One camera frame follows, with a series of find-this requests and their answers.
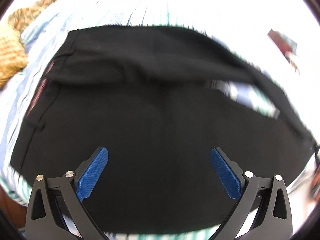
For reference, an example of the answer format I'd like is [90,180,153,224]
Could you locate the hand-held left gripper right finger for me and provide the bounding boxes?
[210,147,293,240]

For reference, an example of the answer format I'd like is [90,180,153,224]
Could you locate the black pants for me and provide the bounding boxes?
[9,25,320,234]

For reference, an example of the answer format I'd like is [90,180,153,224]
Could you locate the dark wooden cabinet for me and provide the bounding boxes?
[267,29,300,75]

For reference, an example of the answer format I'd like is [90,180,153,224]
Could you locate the yellow dotted pillow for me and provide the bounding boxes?
[0,29,27,89]

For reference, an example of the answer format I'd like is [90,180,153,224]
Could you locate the orange floral blanket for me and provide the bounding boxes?
[7,0,105,30]

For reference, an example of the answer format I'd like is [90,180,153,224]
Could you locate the striped bed sheet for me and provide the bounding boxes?
[0,0,320,240]

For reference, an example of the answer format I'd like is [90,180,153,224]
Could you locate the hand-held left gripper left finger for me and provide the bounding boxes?
[26,146,109,240]

